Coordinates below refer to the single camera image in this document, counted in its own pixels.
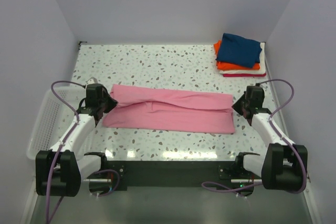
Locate pink t shirt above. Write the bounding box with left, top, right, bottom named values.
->
left=102, top=84, right=235, bottom=134

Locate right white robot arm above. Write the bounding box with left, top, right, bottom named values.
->
left=232, top=84, right=308, bottom=193

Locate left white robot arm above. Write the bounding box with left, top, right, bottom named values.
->
left=35, top=83, right=118, bottom=197

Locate folded red t shirt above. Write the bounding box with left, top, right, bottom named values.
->
left=222, top=73, right=266, bottom=78

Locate folded white t shirt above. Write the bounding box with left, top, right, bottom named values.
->
left=219, top=42, right=266, bottom=75

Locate folded orange t shirt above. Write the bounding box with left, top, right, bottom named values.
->
left=214, top=40, right=260, bottom=71

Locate folded blue t shirt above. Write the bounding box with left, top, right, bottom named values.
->
left=216, top=33, right=262, bottom=68

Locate white plastic laundry basket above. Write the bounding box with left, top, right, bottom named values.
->
left=26, top=86, right=86, bottom=160

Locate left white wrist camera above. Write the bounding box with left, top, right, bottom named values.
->
left=86, top=77, right=98, bottom=85

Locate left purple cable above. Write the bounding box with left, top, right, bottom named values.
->
left=45, top=80, right=121, bottom=224

